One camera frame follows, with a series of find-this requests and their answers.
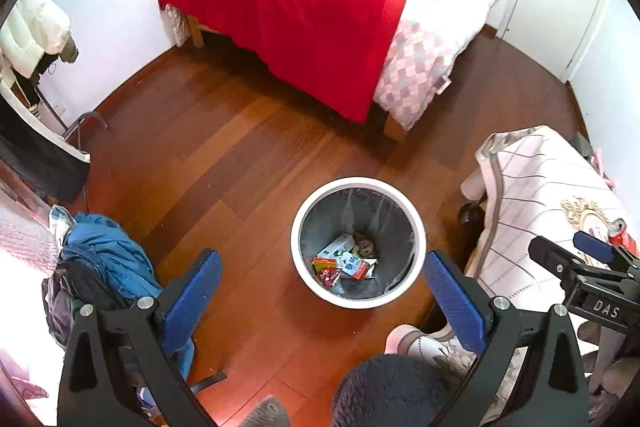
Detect blue milk carton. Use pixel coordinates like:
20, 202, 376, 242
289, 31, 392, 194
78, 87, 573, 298
336, 253, 378, 280

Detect red blanket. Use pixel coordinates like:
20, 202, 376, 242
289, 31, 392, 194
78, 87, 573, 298
159, 0, 407, 125

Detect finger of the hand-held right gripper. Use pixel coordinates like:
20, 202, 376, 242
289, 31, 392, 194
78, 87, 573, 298
573, 230, 640, 269
528, 235, 608, 290

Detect person's right hand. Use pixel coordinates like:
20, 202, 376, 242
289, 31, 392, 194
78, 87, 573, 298
575, 322, 640, 410

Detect patterned tablecloth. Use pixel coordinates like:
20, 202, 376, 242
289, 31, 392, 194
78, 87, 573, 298
460, 125, 640, 408

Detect blue clothes pile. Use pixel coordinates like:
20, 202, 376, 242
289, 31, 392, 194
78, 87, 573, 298
42, 205, 196, 380

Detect grey fuzzy mat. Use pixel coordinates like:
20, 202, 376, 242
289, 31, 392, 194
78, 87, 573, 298
239, 394, 292, 427

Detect wooden bed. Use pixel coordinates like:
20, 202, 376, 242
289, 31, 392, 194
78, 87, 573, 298
159, 0, 506, 142

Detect pink slippers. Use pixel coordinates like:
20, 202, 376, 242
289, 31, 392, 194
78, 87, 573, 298
384, 324, 476, 375

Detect red drink can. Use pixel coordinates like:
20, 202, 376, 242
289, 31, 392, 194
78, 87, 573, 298
607, 218, 640, 258

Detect white round waste bin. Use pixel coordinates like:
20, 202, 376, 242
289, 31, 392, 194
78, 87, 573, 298
290, 177, 427, 310

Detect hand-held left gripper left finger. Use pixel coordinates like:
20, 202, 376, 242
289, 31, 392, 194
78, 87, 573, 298
56, 249, 224, 427

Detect white padded jacket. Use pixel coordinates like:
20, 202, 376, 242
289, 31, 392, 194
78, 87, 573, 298
0, 0, 73, 80

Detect checked bed sheet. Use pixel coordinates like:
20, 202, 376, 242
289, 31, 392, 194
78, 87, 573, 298
372, 0, 496, 131

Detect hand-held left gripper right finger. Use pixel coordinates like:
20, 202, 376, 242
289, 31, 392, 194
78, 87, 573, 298
424, 249, 591, 427

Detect white barcode box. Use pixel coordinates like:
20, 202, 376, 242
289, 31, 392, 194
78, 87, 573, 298
317, 233, 355, 260

